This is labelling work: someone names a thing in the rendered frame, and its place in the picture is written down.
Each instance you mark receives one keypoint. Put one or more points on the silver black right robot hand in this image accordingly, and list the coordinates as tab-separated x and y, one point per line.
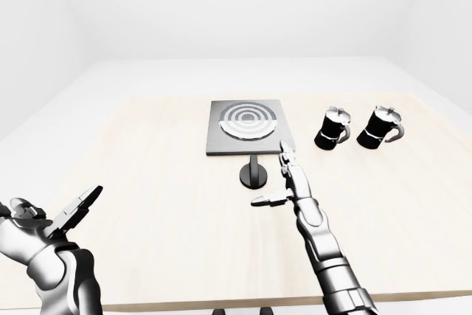
296	182

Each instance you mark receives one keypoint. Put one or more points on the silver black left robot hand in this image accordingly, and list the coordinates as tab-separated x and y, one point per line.
35	228

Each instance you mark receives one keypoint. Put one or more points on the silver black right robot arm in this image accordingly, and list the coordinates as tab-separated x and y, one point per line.
332	256

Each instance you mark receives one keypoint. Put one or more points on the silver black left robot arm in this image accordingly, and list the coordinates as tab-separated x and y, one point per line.
62	282

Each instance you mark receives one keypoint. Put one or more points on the round black stove knob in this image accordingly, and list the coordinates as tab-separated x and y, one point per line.
253	173

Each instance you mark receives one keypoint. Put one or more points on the flat dark stove plate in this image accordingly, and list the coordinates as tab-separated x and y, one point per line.
249	127

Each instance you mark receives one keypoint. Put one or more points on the black silver moka pot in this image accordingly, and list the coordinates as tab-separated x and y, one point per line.
378	127
331	128

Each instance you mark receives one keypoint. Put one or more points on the small dark shape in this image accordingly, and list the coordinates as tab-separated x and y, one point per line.
219	311
265	311

